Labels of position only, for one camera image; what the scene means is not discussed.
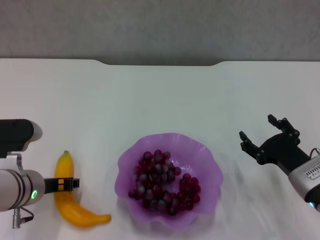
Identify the purple translucent ruffled bowl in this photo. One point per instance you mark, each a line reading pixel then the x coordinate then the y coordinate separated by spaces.
pixel 200 160

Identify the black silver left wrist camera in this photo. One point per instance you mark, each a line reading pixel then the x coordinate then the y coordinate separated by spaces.
pixel 17 135

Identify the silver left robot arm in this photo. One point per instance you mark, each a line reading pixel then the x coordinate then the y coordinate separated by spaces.
pixel 15 190

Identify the dark red grape bunch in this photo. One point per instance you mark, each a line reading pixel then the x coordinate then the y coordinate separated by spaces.
pixel 160 185

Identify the yellow banana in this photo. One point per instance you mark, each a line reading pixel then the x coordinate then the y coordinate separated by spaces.
pixel 65 162

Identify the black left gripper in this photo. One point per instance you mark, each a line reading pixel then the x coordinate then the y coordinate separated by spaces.
pixel 50 185

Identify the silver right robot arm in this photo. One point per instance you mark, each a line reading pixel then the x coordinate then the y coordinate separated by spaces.
pixel 307 180

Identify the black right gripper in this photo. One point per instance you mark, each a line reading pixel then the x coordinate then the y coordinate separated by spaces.
pixel 282 150

